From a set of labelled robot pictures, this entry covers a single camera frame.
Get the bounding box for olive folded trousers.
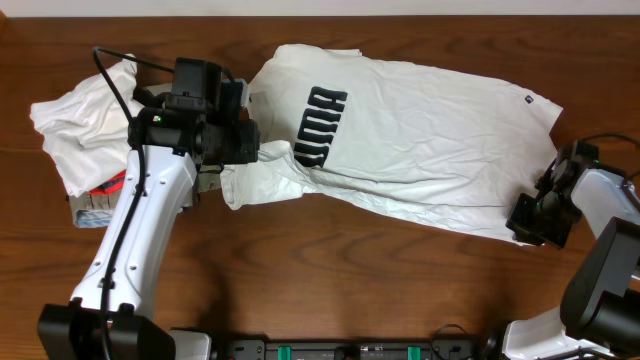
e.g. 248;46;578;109
68;82;224;216

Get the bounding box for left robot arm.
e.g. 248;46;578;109
37;58;260;360

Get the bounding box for left black cable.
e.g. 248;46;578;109
92;45;176;360

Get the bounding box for white printed t-shirt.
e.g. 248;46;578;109
221;44;562;241

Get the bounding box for white folded shirt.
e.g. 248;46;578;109
30;74;131;196

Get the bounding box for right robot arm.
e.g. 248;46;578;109
487;140;639;359

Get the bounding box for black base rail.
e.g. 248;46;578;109
209;335;502;360

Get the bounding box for light blue folded garment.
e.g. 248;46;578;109
72;209;115;228

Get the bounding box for black cable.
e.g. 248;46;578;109
92;45;176;360
582;132;640;181

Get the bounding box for right black cable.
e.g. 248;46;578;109
582;132;640;181

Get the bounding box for dark red-trimmed folded garment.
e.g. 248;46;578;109
89;170;126;196

